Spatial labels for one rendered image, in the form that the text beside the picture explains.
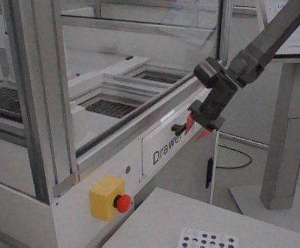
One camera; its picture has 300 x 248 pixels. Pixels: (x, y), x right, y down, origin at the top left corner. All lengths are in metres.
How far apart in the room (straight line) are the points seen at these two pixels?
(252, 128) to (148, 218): 2.03
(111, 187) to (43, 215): 0.15
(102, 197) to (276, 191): 1.49
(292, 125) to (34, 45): 1.55
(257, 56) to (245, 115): 1.93
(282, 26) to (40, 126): 0.62
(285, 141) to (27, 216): 1.47
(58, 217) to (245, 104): 2.25
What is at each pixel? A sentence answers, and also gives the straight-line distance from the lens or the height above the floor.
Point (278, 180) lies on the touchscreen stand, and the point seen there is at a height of 0.24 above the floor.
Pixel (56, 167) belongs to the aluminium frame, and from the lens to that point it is 0.64.
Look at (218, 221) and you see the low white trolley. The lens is 0.90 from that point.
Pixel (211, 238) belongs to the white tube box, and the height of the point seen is 0.79.
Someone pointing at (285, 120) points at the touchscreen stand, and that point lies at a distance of 1.88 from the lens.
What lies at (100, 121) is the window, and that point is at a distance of 0.74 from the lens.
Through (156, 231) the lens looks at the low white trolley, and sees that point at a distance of 0.86.
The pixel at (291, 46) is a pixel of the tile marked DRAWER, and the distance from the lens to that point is 1.66.
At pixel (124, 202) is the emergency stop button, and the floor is 0.89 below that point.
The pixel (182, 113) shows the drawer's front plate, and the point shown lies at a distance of 1.05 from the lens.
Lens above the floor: 1.34
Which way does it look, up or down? 26 degrees down
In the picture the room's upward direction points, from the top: straight up
